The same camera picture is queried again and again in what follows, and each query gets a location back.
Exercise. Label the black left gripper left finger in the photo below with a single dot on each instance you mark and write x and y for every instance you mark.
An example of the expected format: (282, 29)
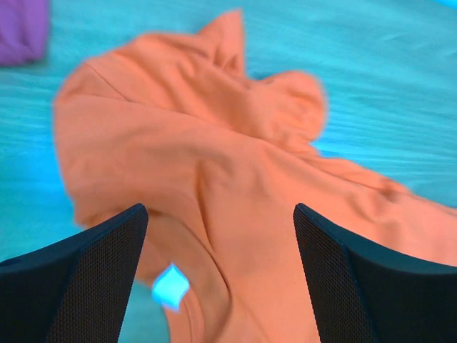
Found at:
(75, 290)

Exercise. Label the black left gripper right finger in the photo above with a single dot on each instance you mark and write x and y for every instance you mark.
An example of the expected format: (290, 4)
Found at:
(362, 291)

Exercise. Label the orange t shirt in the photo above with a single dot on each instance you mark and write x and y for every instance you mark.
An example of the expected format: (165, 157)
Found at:
(220, 161)

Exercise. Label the folded light pink shirt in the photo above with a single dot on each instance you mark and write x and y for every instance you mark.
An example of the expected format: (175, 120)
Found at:
(24, 31)

